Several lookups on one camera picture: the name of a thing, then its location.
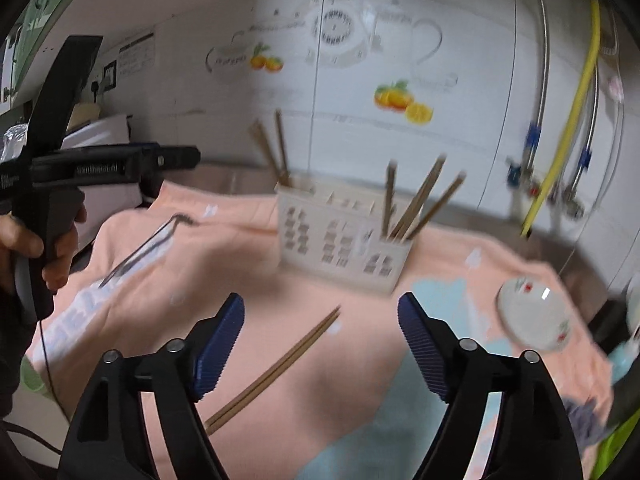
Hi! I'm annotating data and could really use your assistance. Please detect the printed wall label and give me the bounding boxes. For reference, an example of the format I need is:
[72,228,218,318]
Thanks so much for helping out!
[117,31,156,79]

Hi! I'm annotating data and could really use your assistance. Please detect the green plastic item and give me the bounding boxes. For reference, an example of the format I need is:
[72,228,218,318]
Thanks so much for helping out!
[594,409,637,480]

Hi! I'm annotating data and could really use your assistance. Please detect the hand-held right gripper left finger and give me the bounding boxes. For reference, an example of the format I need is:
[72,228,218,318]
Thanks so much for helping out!
[57,292,246,480]

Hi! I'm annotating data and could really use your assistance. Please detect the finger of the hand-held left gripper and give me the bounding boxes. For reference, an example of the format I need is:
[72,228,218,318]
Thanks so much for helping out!
[136,144,202,200]

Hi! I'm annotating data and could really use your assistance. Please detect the yellow gas hose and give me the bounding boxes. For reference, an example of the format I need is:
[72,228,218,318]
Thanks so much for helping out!
[520,0,602,240]

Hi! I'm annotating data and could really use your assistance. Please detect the white box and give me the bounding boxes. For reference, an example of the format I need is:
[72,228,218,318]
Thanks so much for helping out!
[62,114,134,161]

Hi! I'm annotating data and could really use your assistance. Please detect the white dish with red print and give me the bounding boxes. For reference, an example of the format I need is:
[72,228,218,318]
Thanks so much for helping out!
[497,275,571,352]

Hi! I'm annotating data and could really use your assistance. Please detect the person's left hand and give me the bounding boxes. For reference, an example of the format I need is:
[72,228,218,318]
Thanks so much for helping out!
[0,204,89,292]

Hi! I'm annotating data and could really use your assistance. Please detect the black cable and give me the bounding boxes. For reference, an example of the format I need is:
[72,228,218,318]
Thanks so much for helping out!
[36,316,69,422]

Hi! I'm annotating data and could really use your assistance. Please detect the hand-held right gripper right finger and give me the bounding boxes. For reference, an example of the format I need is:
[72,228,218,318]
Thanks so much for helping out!
[397,292,584,480]

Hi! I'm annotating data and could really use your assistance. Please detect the braided metal hose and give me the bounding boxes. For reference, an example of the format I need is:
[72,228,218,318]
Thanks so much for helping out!
[569,72,602,197]
[520,0,552,173]

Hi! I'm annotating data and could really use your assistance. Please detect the cream plastic utensil holder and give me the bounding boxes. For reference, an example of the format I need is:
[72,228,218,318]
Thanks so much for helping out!
[274,182,417,296]

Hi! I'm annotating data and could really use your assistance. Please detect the wooden chopstick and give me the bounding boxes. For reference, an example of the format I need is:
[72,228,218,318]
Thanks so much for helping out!
[392,152,447,240]
[274,109,292,186]
[204,305,341,428]
[249,120,291,187]
[383,159,399,238]
[206,310,342,437]
[407,172,467,241]

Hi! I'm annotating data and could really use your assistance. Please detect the peach printed towel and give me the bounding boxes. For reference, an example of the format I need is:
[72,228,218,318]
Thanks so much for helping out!
[25,179,617,480]

